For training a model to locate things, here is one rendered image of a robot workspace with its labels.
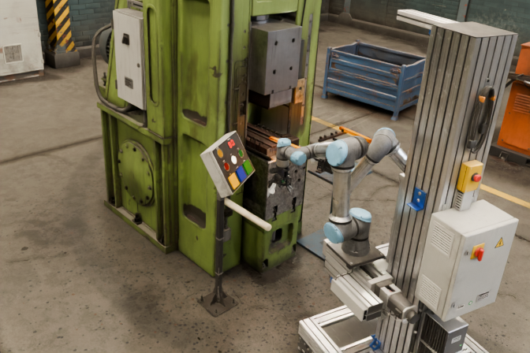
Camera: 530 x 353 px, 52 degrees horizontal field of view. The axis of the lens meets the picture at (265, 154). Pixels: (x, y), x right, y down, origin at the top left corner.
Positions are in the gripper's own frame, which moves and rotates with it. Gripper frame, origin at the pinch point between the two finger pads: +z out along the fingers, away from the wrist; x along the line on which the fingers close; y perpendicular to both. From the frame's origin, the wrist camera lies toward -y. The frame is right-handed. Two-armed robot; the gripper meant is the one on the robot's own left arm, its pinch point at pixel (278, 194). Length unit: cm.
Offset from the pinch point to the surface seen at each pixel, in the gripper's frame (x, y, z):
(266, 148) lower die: 19, -50, -5
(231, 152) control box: -18.7, -25.1, -19.2
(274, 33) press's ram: 19, -49, -81
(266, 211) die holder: 17, -42, 39
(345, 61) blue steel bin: 295, -334, 36
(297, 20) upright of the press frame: 49, -72, -83
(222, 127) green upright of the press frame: -11, -55, -22
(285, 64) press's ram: 31, -52, -61
